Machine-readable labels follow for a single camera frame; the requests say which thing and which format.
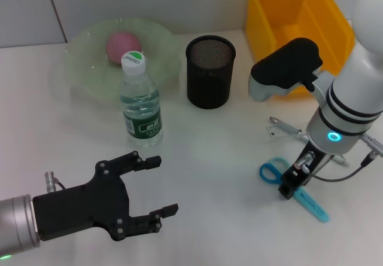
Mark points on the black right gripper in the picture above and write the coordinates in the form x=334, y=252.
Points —
x=311, y=164

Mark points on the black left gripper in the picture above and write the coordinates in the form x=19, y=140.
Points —
x=86, y=209

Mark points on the blue scissors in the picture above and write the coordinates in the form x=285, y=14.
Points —
x=270, y=171

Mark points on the clear green-label water bottle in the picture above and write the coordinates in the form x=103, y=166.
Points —
x=142, y=113

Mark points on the pink peach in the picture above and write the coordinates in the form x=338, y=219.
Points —
x=119, y=46

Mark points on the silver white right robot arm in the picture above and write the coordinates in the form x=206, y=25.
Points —
x=350, y=98

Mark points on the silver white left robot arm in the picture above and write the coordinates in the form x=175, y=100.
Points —
x=16, y=224

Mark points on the transparent plastic ruler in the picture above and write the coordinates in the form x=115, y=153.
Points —
x=273, y=134

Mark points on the clear silver pen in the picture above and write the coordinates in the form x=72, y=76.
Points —
x=284, y=125

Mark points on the black mesh pen holder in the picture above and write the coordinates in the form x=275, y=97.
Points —
x=211, y=80

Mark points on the green glass fruit plate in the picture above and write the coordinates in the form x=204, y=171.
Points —
x=89, y=53

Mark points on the yellow plastic bin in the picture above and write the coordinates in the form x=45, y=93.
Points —
x=269, y=15

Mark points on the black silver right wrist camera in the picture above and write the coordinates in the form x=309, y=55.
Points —
x=287, y=65

